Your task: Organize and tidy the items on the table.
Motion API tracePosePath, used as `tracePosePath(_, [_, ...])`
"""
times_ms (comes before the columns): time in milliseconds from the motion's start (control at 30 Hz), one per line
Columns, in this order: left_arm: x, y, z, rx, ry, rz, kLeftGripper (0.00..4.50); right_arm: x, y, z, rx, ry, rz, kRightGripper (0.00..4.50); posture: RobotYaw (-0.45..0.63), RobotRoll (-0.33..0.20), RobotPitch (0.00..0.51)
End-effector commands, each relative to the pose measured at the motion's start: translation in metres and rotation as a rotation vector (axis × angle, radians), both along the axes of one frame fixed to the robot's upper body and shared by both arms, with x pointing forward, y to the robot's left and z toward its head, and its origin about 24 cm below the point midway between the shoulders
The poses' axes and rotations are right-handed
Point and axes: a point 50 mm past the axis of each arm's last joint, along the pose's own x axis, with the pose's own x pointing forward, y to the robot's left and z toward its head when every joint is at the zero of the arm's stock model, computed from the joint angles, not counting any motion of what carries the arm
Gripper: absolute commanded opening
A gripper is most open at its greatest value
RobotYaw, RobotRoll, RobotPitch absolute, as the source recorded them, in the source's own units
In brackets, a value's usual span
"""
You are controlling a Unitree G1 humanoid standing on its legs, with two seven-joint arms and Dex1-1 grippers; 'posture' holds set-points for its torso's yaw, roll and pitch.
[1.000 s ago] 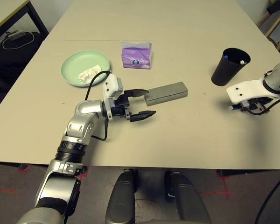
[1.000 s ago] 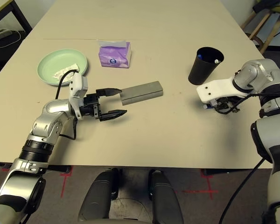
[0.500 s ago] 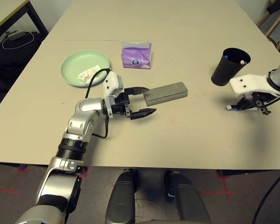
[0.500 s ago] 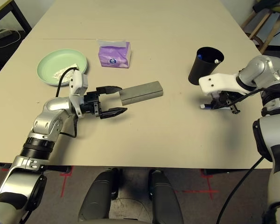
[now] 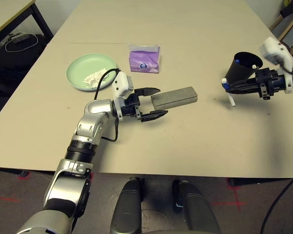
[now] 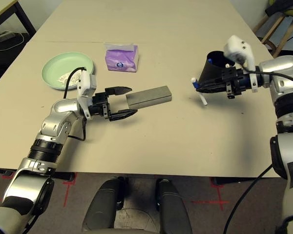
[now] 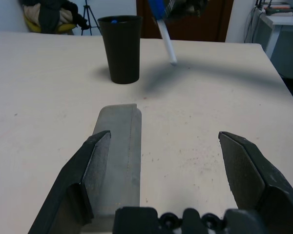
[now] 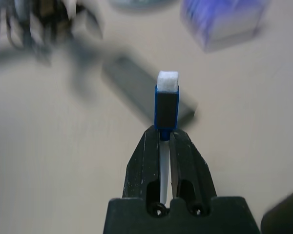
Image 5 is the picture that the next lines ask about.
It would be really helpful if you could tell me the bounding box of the light green plate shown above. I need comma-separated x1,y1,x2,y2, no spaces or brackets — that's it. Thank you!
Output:
66,53,118,92

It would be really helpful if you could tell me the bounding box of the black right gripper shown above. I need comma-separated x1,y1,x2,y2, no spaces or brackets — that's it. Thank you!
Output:
226,68,286,100

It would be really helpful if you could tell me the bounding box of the dark grey robot leg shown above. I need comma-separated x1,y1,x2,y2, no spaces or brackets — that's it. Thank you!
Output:
172,180,222,234
111,179,144,234

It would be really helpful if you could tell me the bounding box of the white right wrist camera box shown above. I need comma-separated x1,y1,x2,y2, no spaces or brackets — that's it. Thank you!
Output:
260,36,293,95

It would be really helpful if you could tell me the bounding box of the thin white cable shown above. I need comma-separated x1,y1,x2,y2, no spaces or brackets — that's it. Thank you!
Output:
4,34,39,52

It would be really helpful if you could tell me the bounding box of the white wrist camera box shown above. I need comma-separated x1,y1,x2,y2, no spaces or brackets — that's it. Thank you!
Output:
260,36,293,95
110,72,135,120

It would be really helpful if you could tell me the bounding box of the white marker with blue cap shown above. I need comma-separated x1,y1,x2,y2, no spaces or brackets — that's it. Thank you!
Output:
221,78,235,107

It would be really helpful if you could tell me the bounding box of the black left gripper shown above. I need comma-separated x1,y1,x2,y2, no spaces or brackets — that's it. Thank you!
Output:
123,87,168,122

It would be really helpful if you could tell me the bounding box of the wooden stool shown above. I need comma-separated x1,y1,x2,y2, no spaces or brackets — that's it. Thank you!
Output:
270,13,293,56

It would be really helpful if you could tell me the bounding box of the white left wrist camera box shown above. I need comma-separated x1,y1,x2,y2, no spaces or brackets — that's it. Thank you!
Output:
110,72,135,120

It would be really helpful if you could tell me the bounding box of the black table foot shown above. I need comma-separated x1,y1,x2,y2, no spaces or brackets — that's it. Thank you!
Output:
0,167,30,178
228,177,291,187

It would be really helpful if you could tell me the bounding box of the white tissue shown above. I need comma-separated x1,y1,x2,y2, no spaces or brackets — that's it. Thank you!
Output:
84,68,107,88

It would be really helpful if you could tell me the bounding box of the grey power adapter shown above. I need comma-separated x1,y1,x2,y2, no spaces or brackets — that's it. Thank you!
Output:
11,33,30,42

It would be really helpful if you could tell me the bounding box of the black left wrist camera cable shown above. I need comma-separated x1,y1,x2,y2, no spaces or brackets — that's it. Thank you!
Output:
94,68,122,143

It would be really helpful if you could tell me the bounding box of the dark grey robot right leg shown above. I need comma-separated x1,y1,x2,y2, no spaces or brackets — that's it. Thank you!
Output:
172,180,222,234

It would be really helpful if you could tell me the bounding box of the dark grey robot left leg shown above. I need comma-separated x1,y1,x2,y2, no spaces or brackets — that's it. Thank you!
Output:
111,179,144,234

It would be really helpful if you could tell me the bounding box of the purple tissue pack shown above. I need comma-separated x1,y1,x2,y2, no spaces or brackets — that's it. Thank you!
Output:
127,43,161,73

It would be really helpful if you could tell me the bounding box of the grey glasses case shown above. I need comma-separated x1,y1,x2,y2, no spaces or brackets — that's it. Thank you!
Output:
150,86,199,113

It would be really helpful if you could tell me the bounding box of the beige side table black frame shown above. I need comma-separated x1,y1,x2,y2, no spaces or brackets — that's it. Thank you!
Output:
0,0,54,43

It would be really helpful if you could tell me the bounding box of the black plastic cup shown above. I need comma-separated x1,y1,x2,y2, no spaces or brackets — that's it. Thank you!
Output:
225,51,263,85

